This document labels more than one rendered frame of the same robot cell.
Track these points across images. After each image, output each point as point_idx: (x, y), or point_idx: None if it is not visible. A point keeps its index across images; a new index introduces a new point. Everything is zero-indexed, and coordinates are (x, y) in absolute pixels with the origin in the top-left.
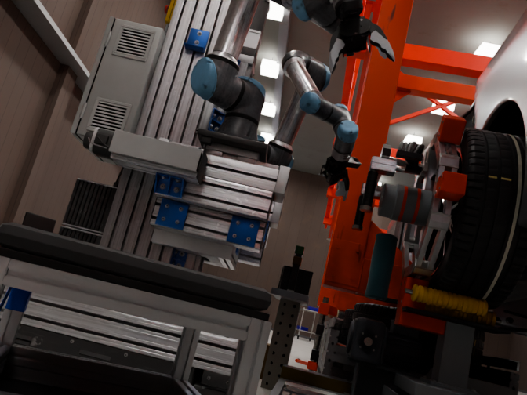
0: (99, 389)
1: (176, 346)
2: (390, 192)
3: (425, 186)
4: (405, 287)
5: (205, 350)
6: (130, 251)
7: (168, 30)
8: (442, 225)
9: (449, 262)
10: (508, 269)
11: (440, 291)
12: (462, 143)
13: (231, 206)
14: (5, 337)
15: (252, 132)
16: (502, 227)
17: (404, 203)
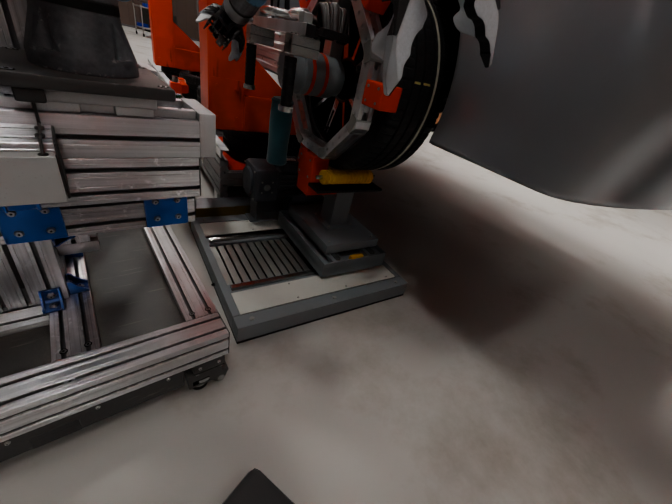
0: None
1: (155, 371)
2: (299, 67)
3: (330, 51)
4: (312, 166)
5: (188, 357)
6: None
7: None
8: (363, 131)
9: (360, 160)
10: (399, 159)
11: (343, 173)
12: (385, 11)
13: (142, 194)
14: None
15: (120, 43)
16: (410, 134)
17: (313, 81)
